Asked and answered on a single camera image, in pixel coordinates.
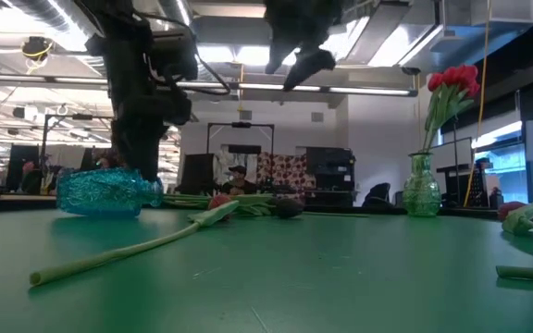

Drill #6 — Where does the ceiling mounted camera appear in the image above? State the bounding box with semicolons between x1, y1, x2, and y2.
19;35;55;61

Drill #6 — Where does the blue glass vase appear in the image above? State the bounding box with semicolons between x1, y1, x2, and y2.
56;166;165;217

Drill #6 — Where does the person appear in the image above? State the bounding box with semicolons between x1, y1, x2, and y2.
219;165;259;195

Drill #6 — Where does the green glass vase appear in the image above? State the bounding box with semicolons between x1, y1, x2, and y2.
403;152;442;217

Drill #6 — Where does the yellow hanging cable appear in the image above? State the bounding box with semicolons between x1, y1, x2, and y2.
465;0;493;204

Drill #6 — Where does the black office chair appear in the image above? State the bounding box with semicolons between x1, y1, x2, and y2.
361;182;392;208

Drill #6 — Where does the black rack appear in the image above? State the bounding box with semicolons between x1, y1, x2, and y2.
467;156;494;204

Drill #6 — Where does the red patterned panel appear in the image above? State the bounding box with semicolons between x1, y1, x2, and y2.
255;152;317;204

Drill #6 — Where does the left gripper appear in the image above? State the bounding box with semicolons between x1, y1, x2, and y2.
108;87;193;182

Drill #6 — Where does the black monitor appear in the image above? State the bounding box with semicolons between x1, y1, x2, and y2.
6;143;41;194

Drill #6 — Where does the black rig frame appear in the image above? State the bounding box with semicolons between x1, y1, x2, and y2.
39;113;118;195
205;121;276;195

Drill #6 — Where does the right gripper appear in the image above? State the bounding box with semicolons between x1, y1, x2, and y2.
264;0;344;93

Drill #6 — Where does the long light bar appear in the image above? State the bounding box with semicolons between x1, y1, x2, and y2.
0;73;418;98

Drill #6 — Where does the silver ventilation duct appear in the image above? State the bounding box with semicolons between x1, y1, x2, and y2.
0;0;110;75

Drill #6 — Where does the black artificial tulip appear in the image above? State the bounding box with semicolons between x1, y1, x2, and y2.
162;193;305;220
162;192;279;217

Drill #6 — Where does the black screen panel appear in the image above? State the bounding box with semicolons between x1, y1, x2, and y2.
180;153;216;198

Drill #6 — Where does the black equipment shelf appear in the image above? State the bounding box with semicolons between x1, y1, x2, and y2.
305;146;356;207

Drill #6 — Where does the green table mat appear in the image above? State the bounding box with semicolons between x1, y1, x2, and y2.
0;207;533;333

